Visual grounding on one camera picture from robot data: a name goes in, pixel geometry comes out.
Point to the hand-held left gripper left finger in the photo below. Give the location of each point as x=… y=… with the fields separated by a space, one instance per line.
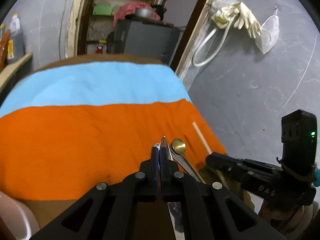
x=155 y=165

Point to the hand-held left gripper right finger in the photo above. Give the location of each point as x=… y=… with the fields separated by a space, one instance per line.
x=165 y=167

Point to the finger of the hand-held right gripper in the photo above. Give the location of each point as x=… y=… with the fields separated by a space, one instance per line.
x=235 y=176
x=225 y=160

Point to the gold spoon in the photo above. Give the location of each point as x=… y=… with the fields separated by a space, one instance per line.
x=178 y=146

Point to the wooden chopstick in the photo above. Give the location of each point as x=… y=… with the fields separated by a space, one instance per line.
x=202 y=138

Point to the white plastic utensil basket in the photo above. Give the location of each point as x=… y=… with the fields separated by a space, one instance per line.
x=22 y=215

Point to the person's right hand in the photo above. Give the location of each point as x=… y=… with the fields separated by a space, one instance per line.
x=300 y=217

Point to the striped colourful cloth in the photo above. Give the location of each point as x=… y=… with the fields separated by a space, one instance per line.
x=87 y=130

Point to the white hanging mask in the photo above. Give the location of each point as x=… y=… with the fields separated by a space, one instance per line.
x=268 y=32

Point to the grey cabinet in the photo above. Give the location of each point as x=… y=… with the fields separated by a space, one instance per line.
x=147 y=40

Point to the cream rubber glove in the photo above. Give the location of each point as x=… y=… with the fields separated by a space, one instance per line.
x=223 y=15
x=250 y=22

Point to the red bottle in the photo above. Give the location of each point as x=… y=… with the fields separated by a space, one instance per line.
x=99 y=48

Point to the metal pot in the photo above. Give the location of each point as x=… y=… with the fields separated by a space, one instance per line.
x=144 y=12

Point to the black bag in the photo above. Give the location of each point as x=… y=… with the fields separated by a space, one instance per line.
x=160 y=11

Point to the pink cloth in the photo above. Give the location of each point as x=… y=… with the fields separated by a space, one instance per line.
x=125 y=10

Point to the green box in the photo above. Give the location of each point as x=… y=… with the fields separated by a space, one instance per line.
x=102 y=10

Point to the brown oil jug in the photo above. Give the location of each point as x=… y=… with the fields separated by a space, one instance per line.
x=15 y=37

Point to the red spice packet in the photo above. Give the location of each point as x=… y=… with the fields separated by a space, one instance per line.
x=4 y=50

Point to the wooden door frame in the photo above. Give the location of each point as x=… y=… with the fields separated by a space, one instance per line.
x=75 y=17

